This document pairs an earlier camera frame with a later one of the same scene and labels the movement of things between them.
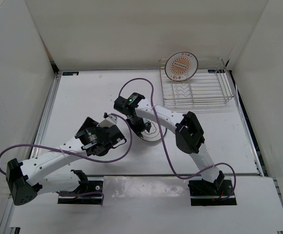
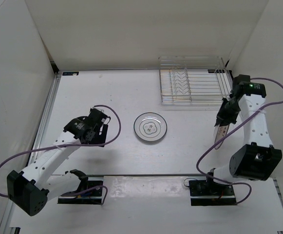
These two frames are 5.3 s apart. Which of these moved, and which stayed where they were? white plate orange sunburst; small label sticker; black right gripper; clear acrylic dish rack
Moved: black right gripper; white plate orange sunburst
Stayed: small label sticker; clear acrylic dish rack
